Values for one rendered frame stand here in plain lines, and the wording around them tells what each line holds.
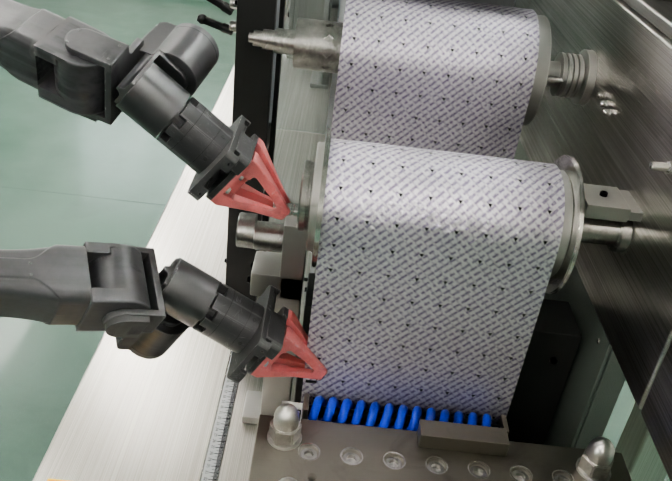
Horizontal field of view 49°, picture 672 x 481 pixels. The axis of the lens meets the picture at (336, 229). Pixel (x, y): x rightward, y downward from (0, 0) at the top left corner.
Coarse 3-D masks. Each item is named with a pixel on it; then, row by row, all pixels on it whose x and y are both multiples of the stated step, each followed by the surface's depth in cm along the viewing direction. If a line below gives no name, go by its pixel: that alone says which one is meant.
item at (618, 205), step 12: (588, 192) 77; (600, 192) 77; (612, 192) 78; (624, 192) 79; (588, 204) 75; (600, 204) 75; (612, 204) 75; (624, 204) 76; (636, 204) 77; (588, 216) 75; (600, 216) 75; (612, 216) 75; (624, 216) 75; (636, 216) 75
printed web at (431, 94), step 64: (384, 0) 90; (448, 0) 92; (384, 64) 89; (448, 64) 89; (512, 64) 89; (384, 128) 93; (448, 128) 93; (512, 128) 92; (384, 192) 72; (448, 192) 72; (512, 192) 73; (320, 256) 74; (384, 256) 74; (448, 256) 74; (512, 256) 74
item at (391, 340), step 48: (336, 288) 76; (384, 288) 76; (432, 288) 76; (480, 288) 76; (336, 336) 80; (384, 336) 79; (432, 336) 79; (480, 336) 79; (528, 336) 79; (336, 384) 83; (384, 384) 83; (432, 384) 83; (480, 384) 82
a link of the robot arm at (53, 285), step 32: (0, 256) 66; (32, 256) 67; (64, 256) 69; (96, 256) 71; (128, 256) 72; (0, 288) 64; (32, 288) 66; (64, 288) 67; (96, 288) 68; (128, 288) 70; (64, 320) 69; (96, 320) 71
